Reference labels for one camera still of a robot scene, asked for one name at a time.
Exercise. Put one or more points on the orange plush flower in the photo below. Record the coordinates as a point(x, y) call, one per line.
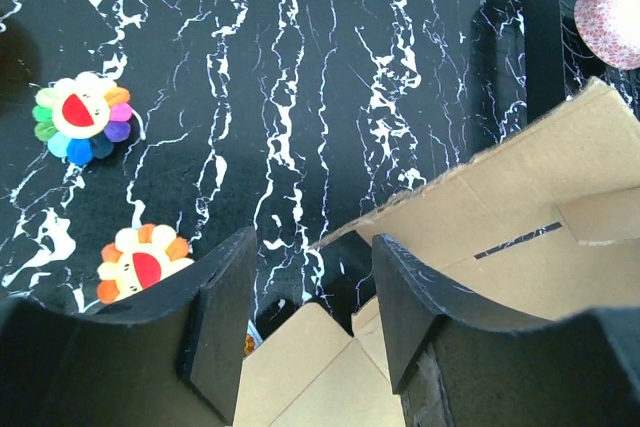
point(139, 258)

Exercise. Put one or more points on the pink patterned bowl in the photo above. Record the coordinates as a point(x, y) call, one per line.
point(610, 29)

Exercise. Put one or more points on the rainbow plush flower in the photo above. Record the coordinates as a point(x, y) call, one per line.
point(81, 119)

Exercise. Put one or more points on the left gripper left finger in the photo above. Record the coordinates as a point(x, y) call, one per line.
point(168, 356)

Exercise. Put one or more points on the black wire dish rack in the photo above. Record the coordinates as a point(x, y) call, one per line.
point(526, 57)

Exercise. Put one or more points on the brown cardboard box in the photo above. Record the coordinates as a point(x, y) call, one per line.
point(546, 223)

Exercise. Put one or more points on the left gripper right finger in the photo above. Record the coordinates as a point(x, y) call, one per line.
point(457, 358)

